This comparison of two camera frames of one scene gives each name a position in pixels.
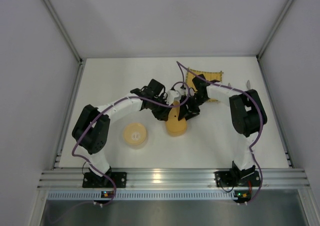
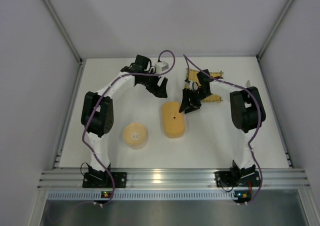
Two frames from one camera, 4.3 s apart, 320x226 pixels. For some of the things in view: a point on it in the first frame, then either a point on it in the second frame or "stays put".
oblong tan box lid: [175, 128] stays put
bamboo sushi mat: [206, 75] stays put
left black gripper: [160, 113] to [155, 84]
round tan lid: [134, 133] stays put
